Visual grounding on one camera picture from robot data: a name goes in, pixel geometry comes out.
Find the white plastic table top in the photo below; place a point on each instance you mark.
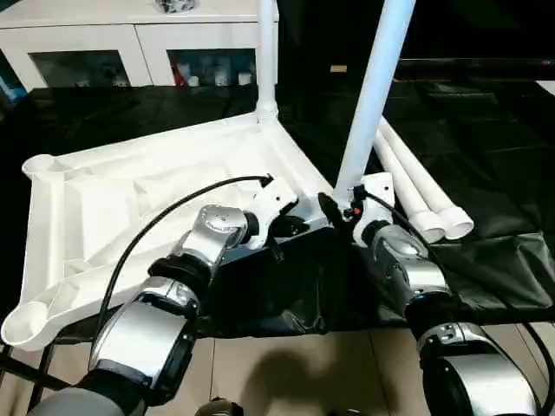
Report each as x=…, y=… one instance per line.
x=130, y=195

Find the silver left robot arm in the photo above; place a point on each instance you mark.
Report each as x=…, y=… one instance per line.
x=139, y=333

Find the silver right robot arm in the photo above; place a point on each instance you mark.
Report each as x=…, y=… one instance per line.
x=477, y=372

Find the black mat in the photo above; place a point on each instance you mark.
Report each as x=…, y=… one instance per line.
x=477, y=173

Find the small tan box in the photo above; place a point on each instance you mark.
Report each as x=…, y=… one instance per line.
x=338, y=68

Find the small white box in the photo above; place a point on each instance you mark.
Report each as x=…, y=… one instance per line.
x=244, y=79

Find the white bottle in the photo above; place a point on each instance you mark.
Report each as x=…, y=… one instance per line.
x=221, y=77

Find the dark rounded robot part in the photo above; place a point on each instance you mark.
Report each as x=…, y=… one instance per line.
x=220, y=407

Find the white flat board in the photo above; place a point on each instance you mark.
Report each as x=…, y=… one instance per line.
x=546, y=90

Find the white cabinet with glass doors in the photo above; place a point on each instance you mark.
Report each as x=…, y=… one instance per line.
x=130, y=34

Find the grey robot torso cover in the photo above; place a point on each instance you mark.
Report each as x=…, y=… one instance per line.
x=78, y=405

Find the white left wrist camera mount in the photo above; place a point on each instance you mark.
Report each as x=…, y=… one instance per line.
x=275, y=201

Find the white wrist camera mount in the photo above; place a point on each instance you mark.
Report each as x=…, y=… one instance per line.
x=377, y=190
x=275, y=201

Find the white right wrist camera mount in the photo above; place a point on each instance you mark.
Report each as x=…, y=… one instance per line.
x=377, y=190

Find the black metal stand frame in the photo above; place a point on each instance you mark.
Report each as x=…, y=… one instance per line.
x=26, y=368

